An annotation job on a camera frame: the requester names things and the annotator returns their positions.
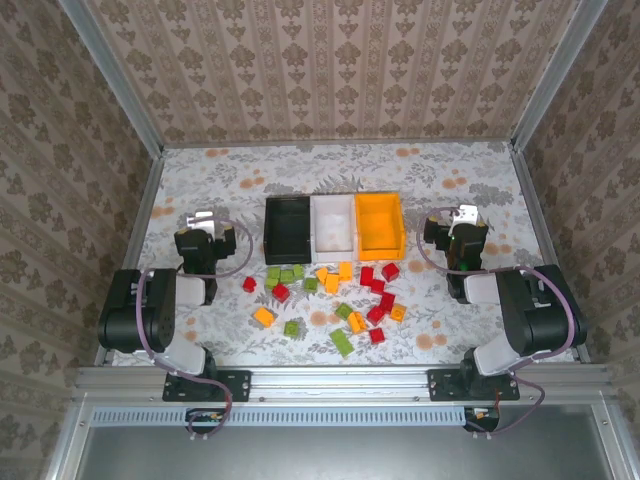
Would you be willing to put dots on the aluminium back rail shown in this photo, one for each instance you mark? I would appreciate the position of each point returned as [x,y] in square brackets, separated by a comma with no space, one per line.
[340,142]

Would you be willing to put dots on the orange lego brick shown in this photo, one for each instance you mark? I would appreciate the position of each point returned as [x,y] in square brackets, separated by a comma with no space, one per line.
[398,312]
[332,283]
[356,322]
[322,274]
[345,270]
[263,316]

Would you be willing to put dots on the orange plastic bin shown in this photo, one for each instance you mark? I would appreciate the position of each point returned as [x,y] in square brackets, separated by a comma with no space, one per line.
[377,225]

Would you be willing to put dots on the floral table cover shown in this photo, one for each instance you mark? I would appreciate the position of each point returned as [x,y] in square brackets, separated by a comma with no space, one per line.
[450,325]

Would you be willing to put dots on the right aluminium side rail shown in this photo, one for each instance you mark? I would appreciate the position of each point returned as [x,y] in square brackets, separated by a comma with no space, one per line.
[536,210]

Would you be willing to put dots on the grey metal panel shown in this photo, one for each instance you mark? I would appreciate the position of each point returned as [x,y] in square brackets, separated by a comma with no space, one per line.
[340,455]

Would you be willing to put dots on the black plastic bin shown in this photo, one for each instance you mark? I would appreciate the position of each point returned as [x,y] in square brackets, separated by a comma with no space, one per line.
[287,230]

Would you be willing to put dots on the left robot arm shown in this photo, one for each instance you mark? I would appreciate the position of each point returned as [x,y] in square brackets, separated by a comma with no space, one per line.
[125,310]

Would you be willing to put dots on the aluminium frame post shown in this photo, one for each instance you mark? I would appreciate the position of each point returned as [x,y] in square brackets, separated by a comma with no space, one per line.
[556,75]
[114,75]

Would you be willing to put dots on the long green lego brick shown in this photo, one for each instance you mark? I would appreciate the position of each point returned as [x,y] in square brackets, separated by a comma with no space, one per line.
[341,343]

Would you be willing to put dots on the left black connector box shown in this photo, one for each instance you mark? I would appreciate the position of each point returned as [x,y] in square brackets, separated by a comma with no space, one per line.
[205,419]

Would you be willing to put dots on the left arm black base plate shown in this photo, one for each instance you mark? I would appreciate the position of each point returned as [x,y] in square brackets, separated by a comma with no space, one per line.
[240,385]

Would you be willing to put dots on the aluminium mounting rail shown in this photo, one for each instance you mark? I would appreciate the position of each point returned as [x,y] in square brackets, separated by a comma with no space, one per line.
[340,382]

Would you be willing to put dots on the black connector box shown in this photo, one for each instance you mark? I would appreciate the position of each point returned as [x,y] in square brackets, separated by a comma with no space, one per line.
[205,419]
[482,417]

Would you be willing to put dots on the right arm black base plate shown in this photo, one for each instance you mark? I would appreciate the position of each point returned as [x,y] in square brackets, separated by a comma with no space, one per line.
[440,385]

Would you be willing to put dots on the small red lego brick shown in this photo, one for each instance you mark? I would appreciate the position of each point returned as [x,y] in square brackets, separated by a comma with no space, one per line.
[249,283]

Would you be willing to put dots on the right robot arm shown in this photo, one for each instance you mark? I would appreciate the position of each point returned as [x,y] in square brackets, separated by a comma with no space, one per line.
[540,320]

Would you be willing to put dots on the right black connector box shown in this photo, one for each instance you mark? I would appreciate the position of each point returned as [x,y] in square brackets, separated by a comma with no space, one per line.
[482,417]

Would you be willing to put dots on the aluminium side rail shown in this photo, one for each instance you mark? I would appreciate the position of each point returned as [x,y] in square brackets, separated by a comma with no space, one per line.
[536,210]
[142,210]

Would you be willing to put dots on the white plastic bin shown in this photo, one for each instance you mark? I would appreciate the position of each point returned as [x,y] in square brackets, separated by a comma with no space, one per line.
[334,230]

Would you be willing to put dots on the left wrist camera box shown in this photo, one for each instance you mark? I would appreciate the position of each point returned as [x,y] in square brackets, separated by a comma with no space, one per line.
[200,220]

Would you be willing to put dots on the left aluminium frame post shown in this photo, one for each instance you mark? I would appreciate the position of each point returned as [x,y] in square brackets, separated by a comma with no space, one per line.
[114,75]

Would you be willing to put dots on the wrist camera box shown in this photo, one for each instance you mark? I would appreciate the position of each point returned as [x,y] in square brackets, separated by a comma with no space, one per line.
[200,220]
[467,215]

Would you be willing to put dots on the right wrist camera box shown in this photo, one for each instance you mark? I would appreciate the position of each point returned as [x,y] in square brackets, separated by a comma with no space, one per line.
[467,215]

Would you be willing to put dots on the left aluminium side rail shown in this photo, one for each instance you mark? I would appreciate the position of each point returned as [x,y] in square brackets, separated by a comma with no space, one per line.
[142,210]

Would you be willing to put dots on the right aluminium frame post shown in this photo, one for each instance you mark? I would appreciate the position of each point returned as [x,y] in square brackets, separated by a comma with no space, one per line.
[556,75]

